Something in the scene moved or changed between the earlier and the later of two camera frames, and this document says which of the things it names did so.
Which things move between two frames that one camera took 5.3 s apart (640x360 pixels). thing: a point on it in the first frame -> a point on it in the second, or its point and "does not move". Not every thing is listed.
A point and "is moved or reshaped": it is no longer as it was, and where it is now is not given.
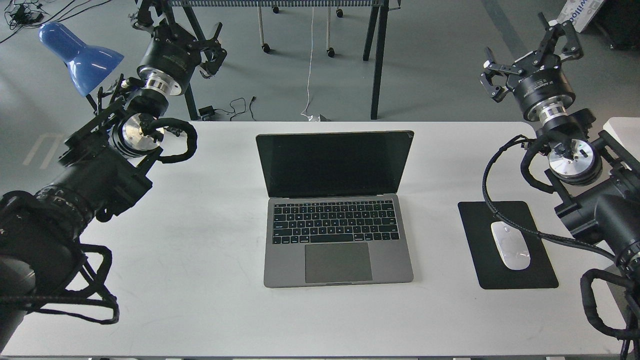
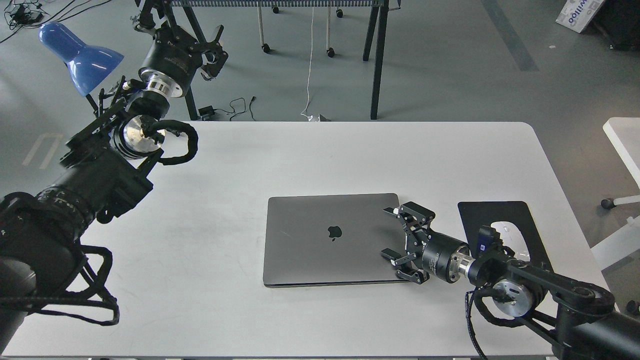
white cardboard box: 580,12 does not move
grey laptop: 334,214 is moved or reshaped
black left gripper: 172,54 does not move
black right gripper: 538,80 -> 448,258
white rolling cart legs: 266,48 does not move
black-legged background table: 381,7 does not move
